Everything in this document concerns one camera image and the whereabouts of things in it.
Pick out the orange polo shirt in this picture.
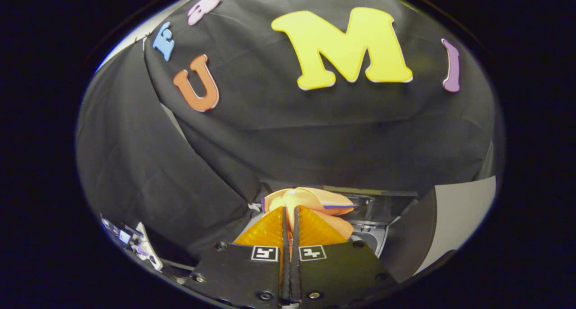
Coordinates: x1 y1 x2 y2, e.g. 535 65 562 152
261 188 357 240

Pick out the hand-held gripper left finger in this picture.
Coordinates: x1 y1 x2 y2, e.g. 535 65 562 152
182 206 291 307

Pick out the dark washing machine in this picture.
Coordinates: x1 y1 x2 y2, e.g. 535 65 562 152
250 185 419 260

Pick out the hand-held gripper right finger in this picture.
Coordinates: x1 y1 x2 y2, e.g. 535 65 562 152
291 206 401 307

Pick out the white plastic object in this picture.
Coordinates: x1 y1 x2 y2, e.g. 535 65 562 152
133 222 164 272

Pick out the grey cabinet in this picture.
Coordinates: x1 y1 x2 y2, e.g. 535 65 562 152
382 176 497 282

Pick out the black backdrop cloth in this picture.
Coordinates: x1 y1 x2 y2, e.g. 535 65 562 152
76 0 500 267

